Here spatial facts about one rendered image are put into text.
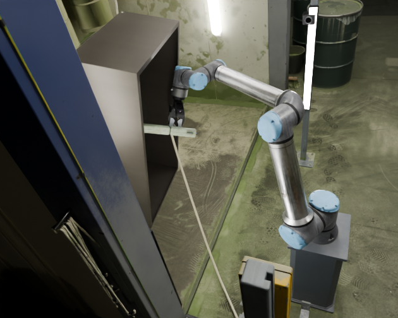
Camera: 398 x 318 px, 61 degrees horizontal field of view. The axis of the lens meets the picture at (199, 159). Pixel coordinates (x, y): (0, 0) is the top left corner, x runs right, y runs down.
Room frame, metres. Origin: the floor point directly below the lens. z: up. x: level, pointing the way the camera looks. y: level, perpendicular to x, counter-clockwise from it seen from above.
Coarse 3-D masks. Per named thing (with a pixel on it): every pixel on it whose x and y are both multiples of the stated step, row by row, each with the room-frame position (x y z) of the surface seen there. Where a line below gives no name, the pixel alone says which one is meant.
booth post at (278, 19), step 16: (272, 0) 3.22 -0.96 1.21; (288, 0) 3.19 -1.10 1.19; (272, 16) 3.22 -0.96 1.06; (288, 16) 3.21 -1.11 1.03; (272, 32) 3.22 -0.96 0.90; (288, 32) 3.23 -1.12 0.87; (272, 48) 3.22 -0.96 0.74; (288, 48) 3.25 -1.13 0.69; (272, 64) 3.22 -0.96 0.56; (288, 64) 3.27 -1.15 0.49; (272, 80) 3.22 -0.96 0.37; (288, 80) 3.30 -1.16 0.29
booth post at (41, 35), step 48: (0, 0) 0.67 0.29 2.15; (48, 0) 0.77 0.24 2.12; (0, 48) 0.63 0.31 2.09; (48, 48) 0.72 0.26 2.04; (0, 96) 0.66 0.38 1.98; (48, 96) 0.67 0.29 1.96; (48, 144) 0.64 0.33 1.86; (96, 144) 0.73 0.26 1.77; (48, 192) 0.69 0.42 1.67; (96, 192) 0.67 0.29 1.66; (96, 240) 0.65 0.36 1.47; (144, 240) 0.74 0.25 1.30
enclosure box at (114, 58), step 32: (96, 32) 1.79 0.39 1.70; (128, 32) 1.78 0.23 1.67; (160, 32) 1.78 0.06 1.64; (96, 64) 1.46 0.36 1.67; (128, 64) 1.46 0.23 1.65; (160, 64) 2.00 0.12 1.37; (96, 96) 1.48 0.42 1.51; (128, 96) 1.41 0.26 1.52; (160, 96) 2.02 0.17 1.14; (128, 128) 1.43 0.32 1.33; (128, 160) 1.46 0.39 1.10; (160, 160) 2.08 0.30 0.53; (160, 192) 1.78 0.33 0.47
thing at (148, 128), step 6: (144, 126) 1.55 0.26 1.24; (150, 126) 1.55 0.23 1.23; (156, 126) 1.56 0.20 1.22; (162, 126) 1.56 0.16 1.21; (168, 126) 1.57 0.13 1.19; (174, 126) 1.60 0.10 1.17; (144, 132) 1.54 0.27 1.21; (150, 132) 1.54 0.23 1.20; (156, 132) 1.54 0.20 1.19; (162, 132) 1.54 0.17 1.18; (168, 132) 1.55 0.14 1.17; (174, 132) 1.55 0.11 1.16; (180, 132) 1.55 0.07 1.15; (186, 132) 1.55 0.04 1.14; (192, 132) 1.56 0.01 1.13
